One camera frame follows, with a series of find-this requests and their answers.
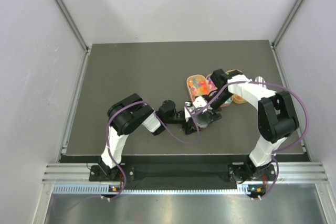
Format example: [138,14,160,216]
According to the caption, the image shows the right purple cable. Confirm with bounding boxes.
[185,81,309,200]

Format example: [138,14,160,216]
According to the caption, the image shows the round grey jar lid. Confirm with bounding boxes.
[195,112,213,128]

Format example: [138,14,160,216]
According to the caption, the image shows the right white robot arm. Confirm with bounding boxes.
[207,69,299,180]

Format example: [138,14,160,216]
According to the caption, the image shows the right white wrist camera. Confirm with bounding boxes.
[192,96,207,109]

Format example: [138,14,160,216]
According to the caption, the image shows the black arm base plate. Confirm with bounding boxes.
[88,155,278,183]

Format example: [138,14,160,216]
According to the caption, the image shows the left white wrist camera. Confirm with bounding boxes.
[184,101,197,122]

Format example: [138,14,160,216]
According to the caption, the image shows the aluminium frame rail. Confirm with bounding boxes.
[42,162,328,184]

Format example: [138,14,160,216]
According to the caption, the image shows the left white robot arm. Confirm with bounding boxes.
[98,93,207,180]

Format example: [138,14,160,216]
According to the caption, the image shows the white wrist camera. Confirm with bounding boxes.
[192,96,207,109]
[184,101,197,122]

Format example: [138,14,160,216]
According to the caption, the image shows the yellow tray mixed candies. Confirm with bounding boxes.
[233,94,247,104]

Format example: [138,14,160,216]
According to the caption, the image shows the grey slotted cable duct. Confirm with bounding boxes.
[52,184,266,195]

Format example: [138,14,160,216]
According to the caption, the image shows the orange tray translucent star candies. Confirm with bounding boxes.
[186,74,209,101]

